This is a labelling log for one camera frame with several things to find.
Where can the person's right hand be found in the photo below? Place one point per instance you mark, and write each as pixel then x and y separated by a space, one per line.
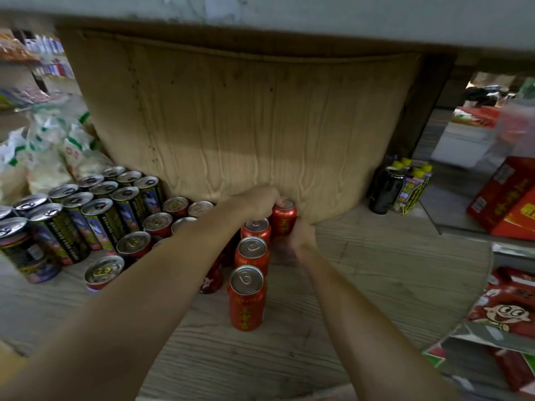
pixel 299 238

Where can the person's left hand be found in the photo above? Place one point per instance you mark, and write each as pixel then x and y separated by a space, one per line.
pixel 259 202

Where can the round wooden shelf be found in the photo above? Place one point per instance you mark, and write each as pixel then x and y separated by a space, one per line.
pixel 376 267

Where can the red and gold shelf cans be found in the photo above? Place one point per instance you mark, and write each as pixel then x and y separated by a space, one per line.
pixel 102 271

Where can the group of tall blue-yellow cans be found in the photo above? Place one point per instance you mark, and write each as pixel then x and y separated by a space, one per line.
pixel 54 233

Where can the person's left forearm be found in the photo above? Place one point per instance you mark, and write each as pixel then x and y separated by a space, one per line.
pixel 125 309

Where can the person's right forearm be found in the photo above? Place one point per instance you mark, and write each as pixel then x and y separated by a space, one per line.
pixel 376 329

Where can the black can by column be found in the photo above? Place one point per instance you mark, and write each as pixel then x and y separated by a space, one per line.
pixel 384 192

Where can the yellow green bottle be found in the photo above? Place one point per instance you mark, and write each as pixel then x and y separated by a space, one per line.
pixel 411 189

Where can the small green-top box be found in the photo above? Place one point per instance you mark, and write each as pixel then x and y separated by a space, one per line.
pixel 518 371
pixel 434 354

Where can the red yellow-print carton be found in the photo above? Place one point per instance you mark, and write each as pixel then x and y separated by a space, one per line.
pixel 501 200

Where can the red cartoon face carton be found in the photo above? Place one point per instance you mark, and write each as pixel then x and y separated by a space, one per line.
pixel 505 309

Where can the rows of colourful packets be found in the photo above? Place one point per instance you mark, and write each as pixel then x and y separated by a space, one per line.
pixel 50 58

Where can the pile of yellow snack packets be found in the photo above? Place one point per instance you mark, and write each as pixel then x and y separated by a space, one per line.
pixel 21 98

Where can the row of mixed colour packets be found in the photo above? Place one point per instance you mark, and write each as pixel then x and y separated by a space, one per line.
pixel 12 50

